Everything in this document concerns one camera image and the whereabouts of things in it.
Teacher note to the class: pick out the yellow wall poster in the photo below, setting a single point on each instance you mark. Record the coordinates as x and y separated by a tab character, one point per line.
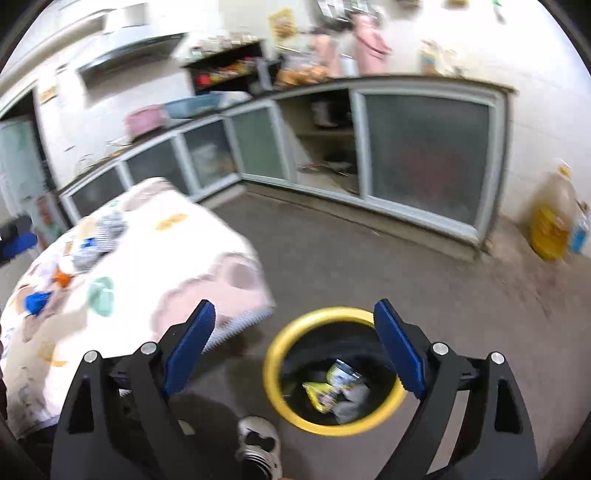
282	23

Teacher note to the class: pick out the kitchen counter cabinet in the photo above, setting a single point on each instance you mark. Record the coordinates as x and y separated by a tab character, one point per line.
425	161

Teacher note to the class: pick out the orange scrap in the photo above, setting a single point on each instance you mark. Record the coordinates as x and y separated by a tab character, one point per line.
62	278

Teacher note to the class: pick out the yellow oil bottle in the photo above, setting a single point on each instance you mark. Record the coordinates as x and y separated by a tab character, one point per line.
551	221

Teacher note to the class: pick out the white shoe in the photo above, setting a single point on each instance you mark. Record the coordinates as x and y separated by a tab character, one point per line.
258	443

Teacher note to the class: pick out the orange wall sign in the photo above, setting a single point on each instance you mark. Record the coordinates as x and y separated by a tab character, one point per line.
46	94

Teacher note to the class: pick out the yellow snack wrapper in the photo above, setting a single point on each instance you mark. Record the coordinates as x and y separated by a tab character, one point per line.
328	385

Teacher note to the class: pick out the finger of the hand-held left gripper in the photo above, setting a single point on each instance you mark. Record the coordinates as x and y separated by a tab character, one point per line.
18	244

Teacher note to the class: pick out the blue plastic bottle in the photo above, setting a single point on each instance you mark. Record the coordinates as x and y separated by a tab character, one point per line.
581	233

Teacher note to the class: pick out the dark pan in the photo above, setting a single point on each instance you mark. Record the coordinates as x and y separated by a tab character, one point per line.
330	167

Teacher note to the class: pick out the frosted glass door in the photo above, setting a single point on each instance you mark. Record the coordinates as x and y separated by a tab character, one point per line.
18	170

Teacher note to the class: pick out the printed food package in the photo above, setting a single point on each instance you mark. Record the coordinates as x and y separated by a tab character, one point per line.
431	57

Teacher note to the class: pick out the black bin with yellow rim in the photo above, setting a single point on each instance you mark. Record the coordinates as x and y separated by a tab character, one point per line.
277	350

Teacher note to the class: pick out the steel range hood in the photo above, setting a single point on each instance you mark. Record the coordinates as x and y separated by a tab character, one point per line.
129	50

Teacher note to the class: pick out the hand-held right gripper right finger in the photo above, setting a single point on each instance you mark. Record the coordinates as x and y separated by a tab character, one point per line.
399	350

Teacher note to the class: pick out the rice cooker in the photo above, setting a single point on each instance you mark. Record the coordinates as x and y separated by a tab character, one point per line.
325	114

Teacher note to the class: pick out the table with printed tablecloth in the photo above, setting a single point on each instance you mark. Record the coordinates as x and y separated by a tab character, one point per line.
184	258

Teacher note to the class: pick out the blue wrapper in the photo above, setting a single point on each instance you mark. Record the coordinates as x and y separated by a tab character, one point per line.
37	302

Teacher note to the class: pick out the blue basin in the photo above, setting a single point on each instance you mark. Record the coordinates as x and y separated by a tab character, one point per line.
191	106

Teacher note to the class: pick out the pink basin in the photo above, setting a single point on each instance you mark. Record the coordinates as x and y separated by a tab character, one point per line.
145	120

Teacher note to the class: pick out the pink hanging cloth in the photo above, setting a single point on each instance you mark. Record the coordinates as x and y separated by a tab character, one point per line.
369	41
325	57

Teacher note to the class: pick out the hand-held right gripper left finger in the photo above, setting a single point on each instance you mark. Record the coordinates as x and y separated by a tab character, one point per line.
189	350

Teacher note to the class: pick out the black spice shelf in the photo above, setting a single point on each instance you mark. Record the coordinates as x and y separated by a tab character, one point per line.
231	64

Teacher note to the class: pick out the bag of oranges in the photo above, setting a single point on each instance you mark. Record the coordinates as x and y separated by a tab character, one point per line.
300	74

